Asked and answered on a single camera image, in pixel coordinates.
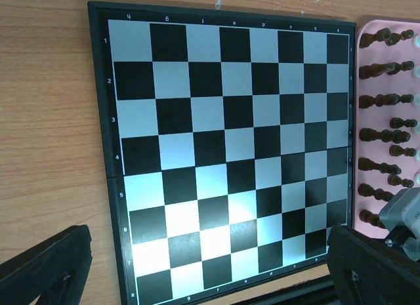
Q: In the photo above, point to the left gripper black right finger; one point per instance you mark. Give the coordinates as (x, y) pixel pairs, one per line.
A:
(373, 271)

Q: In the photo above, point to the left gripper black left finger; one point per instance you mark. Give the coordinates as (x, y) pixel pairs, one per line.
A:
(54, 271)

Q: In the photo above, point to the dark brown rook piece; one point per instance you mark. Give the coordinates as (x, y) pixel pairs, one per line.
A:
(371, 218)

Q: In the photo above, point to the dark brown knight piece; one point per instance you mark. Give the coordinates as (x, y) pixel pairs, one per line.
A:
(379, 194)

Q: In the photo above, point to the dark brown queen piece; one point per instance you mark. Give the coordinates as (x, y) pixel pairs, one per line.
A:
(395, 136)

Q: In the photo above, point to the dark brown king piece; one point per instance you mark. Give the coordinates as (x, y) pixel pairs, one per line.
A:
(366, 101)

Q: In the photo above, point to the dark brown bishop piece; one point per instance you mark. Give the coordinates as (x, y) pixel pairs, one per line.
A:
(366, 164)

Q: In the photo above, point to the black white chess board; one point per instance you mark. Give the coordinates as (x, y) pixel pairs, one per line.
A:
(227, 140)

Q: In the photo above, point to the dark brown pawn front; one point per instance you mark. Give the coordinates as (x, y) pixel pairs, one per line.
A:
(395, 180)

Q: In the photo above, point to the dark brown pawn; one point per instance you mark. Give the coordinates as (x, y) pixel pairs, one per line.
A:
(395, 180)
(396, 151)

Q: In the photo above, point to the pink plastic tray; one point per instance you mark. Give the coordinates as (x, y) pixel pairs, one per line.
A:
(378, 118)

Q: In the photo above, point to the black aluminium frame rail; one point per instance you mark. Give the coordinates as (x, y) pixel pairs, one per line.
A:
(316, 291)

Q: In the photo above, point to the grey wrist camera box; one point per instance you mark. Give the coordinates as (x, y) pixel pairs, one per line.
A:
(402, 210)

